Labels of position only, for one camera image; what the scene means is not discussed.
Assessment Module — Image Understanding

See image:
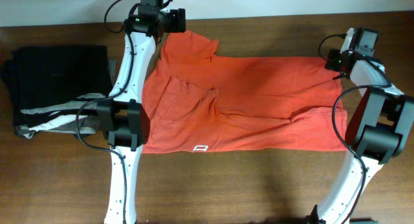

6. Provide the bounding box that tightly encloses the red orange t-shirt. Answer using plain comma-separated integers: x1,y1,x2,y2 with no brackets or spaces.
143,31,347,154

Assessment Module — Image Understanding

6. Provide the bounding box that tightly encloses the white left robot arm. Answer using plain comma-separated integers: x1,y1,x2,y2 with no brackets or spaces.
96,0,186,223

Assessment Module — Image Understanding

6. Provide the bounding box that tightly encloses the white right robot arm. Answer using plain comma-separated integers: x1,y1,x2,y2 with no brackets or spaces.
304,27,413,224

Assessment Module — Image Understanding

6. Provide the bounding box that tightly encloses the folded grey white garment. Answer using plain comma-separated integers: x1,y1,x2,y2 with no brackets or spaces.
14,93,105,139

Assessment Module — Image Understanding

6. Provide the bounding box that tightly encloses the folded black shirt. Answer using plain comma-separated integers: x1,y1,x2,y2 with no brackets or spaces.
1,45,113,128

